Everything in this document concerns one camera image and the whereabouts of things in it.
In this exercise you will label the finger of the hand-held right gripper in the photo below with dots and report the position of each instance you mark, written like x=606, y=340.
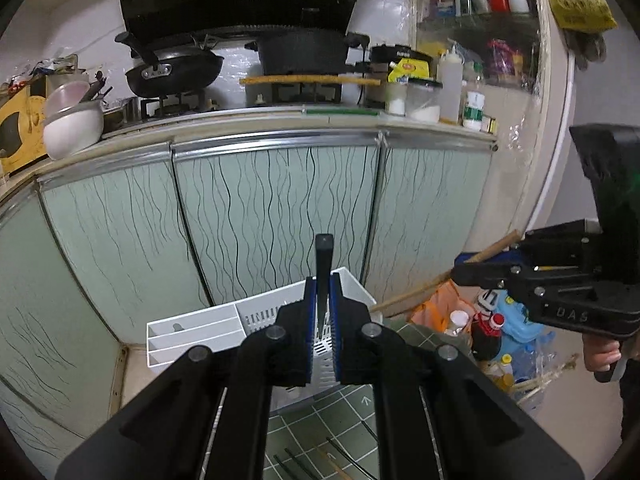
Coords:
x=555, y=247
x=480, y=272

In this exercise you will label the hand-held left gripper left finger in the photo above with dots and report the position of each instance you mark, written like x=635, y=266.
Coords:
x=310, y=330

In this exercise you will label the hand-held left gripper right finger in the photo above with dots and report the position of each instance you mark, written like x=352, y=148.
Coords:
x=335, y=340

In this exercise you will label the black chopstick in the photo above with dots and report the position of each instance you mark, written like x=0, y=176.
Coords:
x=324, y=270
x=299, y=465
x=370, y=429
x=350, y=457
x=284, y=467

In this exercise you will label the white utensil holder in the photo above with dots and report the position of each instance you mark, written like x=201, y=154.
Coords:
x=200, y=330

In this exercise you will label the person's right hand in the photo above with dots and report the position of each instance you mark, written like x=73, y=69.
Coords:
x=602, y=356

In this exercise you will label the orange plastic bag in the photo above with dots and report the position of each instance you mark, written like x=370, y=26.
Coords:
x=440, y=305

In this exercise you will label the bottle with white cap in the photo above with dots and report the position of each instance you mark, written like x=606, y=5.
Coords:
x=457, y=322

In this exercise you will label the dark sauce bottle red cap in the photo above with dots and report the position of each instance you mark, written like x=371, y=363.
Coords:
x=486, y=337

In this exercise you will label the long wooden stick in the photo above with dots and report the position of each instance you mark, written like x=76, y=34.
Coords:
x=415, y=292

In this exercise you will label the green checkered tablecloth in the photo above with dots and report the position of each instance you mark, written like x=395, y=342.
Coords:
x=320, y=420

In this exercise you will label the green glass cabinet door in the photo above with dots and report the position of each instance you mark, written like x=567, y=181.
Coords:
x=45, y=310
x=430, y=200
x=260, y=200
x=125, y=235

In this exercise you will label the oil bottle yellow cap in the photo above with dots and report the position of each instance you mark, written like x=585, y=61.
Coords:
x=500, y=375

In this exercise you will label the clear plastic bag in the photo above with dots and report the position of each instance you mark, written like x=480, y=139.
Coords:
x=545, y=375

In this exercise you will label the brown wooden chopstick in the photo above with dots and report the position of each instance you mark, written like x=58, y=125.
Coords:
x=332, y=465

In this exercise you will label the small jar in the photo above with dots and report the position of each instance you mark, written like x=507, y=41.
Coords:
x=489, y=125

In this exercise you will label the white bottle green label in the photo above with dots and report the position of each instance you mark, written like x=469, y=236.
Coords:
x=473, y=110

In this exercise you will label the clear container black lid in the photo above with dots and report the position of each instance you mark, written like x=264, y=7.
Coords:
x=424, y=102

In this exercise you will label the white squeeze bottle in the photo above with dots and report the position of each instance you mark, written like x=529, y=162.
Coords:
x=449, y=85

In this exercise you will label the glass jar white powder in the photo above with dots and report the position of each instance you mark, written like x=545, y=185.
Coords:
x=396, y=100

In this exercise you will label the purple packet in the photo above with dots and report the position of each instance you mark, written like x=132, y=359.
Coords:
x=505, y=60

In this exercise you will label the grey hanging gloves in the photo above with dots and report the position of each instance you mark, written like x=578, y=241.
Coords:
x=587, y=47

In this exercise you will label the yellow packet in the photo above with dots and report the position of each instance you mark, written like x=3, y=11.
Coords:
x=407, y=71

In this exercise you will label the gas stove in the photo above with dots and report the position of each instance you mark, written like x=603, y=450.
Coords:
x=300, y=95

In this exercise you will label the black electric cooker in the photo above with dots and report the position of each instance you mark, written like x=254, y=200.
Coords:
x=395, y=52

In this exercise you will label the long yellow stick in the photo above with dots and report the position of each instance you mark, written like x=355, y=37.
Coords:
x=310, y=80

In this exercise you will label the black cooking pot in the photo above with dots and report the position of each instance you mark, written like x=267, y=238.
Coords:
x=300, y=52

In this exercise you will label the black wok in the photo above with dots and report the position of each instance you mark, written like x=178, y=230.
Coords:
x=175, y=72

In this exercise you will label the white bowl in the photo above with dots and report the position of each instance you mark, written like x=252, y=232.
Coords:
x=72, y=135

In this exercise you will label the pink plastic bowl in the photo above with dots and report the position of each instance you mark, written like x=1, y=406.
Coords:
x=67, y=95

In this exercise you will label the yellow wooden board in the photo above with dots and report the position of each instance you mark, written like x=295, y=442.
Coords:
x=22, y=130

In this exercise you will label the glass wall shelf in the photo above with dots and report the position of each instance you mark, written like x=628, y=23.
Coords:
x=475, y=20

